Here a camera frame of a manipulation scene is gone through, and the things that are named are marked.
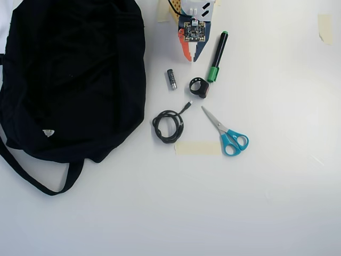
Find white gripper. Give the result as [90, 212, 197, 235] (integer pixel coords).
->
[177, 0, 216, 64]

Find black braided USB cable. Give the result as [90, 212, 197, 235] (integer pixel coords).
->
[152, 100, 193, 145]

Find black fabric bag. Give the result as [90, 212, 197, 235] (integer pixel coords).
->
[0, 0, 147, 197]

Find black marker green cap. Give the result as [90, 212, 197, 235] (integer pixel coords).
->
[207, 30, 229, 83]

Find black silver AA battery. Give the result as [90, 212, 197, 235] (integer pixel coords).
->
[166, 68, 178, 91]

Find long beige masking tape strip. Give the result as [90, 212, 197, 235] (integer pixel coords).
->
[174, 141, 222, 157]

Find camera circuit board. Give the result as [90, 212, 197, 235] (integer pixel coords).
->
[183, 21, 207, 43]

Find black ring-shaped device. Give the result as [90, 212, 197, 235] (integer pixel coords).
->
[189, 76, 210, 99]

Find scissors with blue handles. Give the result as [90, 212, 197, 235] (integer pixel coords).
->
[200, 106, 250, 157]

